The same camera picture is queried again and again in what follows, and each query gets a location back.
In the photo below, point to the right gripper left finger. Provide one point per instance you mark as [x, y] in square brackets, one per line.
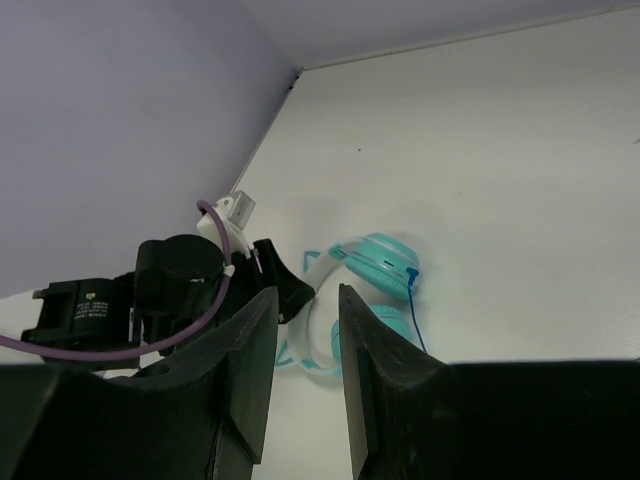
[202, 412]

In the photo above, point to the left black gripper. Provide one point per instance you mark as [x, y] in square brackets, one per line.
[250, 278]

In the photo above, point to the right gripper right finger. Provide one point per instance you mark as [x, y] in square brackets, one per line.
[399, 400]

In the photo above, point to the teal cat-ear headphones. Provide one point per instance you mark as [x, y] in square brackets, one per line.
[380, 260]

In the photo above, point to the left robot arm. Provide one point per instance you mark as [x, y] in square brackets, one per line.
[181, 289]

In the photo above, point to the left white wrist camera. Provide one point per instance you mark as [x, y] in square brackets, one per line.
[234, 212]

